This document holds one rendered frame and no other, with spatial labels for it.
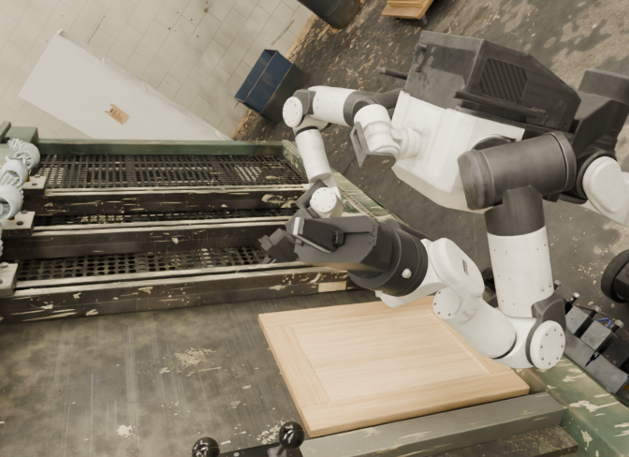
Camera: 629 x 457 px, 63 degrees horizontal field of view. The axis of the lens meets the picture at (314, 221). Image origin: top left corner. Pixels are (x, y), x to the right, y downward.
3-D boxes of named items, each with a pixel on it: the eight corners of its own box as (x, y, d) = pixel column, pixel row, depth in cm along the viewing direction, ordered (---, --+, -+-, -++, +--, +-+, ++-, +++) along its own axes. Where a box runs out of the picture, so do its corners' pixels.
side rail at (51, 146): (282, 166, 263) (284, 145, 259) (38, 167, 224) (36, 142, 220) (277, 161, 270) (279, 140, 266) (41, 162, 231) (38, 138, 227)
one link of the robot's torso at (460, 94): (516, 61, 121) (385, 21, 106) (644, 85, 91) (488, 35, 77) (472, 181, 130) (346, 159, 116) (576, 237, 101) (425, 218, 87)
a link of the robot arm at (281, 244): (284, 261, 145) (314, 232, 145) (295, 278, 137) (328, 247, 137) (255, 234, 139) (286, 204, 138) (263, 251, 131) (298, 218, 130)
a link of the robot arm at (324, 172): (346, 215, 142) (332, 171, 145) (341, 210, 133) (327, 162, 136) (324, 223, 143) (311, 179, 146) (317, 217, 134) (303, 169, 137)
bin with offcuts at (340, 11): (374, -8, 498) (325, -57, 465) (343, 36, 504) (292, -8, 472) (352, -8, 542) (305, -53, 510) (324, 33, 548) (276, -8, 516)
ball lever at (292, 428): (289, 466, 81) (311, 442, 71) (266, 471, 80) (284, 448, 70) (284, 441, 84) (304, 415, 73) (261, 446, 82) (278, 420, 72)
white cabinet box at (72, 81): (264, 167, 501) (55, 33, 399) (231, 215, 508) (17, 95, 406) (249, 151, 553) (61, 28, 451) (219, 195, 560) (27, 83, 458)
